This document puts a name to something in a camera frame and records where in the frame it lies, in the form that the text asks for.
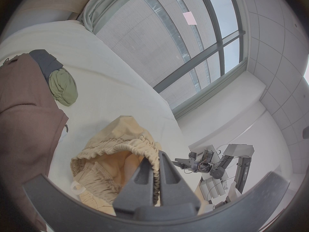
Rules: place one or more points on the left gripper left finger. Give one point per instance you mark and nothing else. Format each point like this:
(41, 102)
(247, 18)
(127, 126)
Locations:
(135, 194)

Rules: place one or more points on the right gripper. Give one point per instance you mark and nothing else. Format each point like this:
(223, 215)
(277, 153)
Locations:
(194, 164)

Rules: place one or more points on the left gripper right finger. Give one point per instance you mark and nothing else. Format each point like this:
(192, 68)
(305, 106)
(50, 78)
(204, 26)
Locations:
(176, 192)

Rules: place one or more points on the tan shorts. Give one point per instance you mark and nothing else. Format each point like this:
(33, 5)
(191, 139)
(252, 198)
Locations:
(115, 134)

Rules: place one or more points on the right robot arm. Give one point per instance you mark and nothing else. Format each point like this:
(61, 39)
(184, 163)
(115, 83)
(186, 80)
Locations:
(242, 173)

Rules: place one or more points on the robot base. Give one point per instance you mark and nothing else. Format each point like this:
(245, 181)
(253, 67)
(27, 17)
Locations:
(212, 187)

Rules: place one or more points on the bed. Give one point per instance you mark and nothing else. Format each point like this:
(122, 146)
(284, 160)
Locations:
(108, 81)

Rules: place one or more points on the window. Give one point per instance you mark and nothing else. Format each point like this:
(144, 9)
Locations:
(157, 45)

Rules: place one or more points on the green garment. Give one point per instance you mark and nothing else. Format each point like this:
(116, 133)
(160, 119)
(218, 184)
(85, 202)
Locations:
(62, 88)

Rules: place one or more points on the brown garment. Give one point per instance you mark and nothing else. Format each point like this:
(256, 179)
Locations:
(24, 117)

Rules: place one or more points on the black garment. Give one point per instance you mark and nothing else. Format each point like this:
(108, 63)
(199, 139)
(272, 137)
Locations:
(45, 61)

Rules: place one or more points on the grey-green curtain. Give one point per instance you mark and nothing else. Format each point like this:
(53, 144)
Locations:
(96, 11)

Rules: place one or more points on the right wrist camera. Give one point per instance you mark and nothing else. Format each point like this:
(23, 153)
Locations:
(192, 154)

